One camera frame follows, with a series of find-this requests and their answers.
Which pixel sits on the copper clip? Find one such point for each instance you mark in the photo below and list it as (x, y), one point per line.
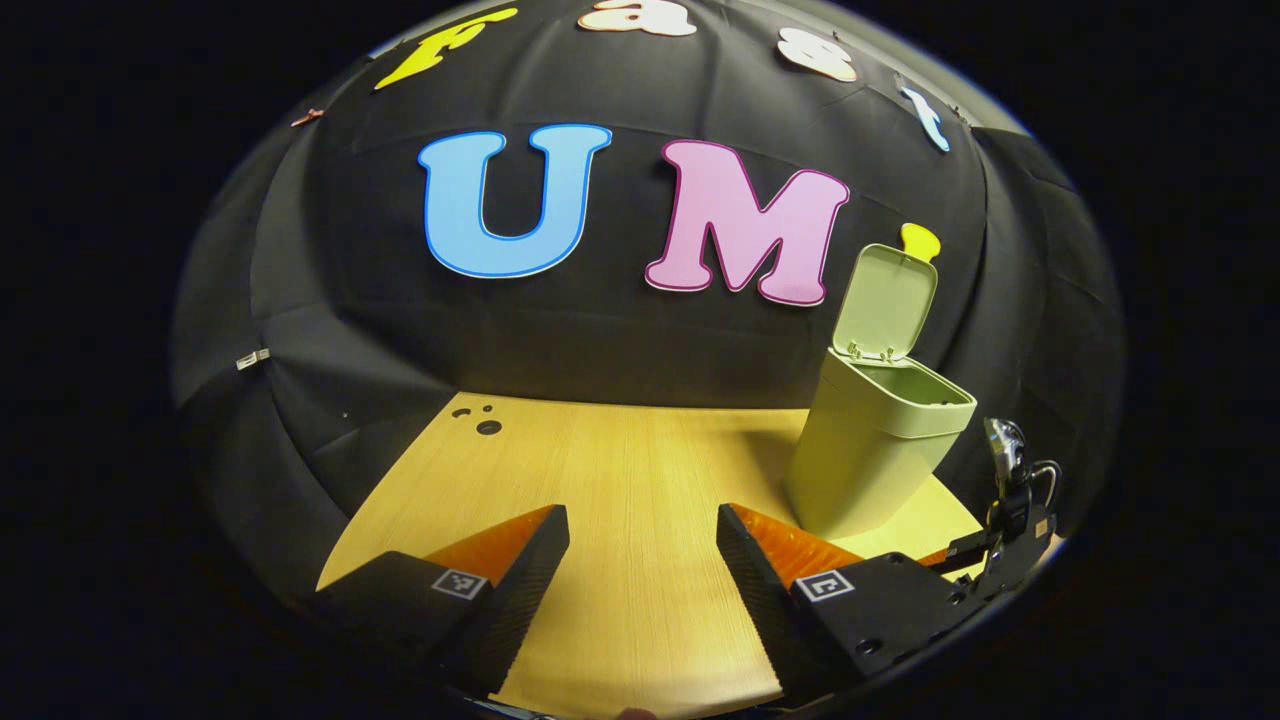
(307, 117)

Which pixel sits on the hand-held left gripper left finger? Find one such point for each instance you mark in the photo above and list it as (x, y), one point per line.
(520, 610)

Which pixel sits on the wooden desktop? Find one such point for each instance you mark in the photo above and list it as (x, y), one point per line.
(620, 500)

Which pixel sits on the black backdrop cloth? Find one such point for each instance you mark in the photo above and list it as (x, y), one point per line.
(620, 340)

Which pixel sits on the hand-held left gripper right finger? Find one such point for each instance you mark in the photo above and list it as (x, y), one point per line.
(765, 610)

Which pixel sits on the white clip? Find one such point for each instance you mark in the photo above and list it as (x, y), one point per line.
(253, 359)

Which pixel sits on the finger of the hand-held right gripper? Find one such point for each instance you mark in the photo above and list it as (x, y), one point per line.
(965, 552)

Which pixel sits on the green garbage bin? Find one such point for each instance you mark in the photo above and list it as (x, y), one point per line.
(850, 470)

